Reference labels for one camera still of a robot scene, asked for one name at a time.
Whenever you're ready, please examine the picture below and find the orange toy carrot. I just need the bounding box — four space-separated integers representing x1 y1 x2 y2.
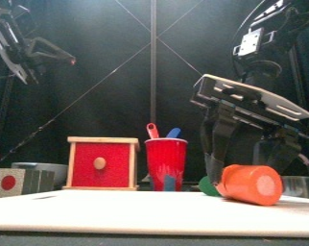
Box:
197 163 286 207

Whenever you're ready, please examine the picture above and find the white cutting board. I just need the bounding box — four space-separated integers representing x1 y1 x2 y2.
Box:
0 189 309 239

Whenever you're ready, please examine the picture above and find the blue plastic utensil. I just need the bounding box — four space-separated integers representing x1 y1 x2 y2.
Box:
165 127 183 139

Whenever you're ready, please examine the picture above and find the red plastic cup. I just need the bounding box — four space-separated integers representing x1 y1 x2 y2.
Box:
143 137 189 192

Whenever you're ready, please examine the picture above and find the wooden box red drawer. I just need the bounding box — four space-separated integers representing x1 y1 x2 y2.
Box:
61 135 142 192

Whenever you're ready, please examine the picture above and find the dark green block red dot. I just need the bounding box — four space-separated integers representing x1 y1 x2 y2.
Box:
0 167 55 199

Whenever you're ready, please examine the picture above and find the thin white diagonal cord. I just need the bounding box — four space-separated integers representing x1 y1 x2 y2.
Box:
0 0 206 170
114 0 205 77

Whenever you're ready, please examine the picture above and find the vertical metal frame pole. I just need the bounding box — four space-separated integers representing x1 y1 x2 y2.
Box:
150 0 157 125

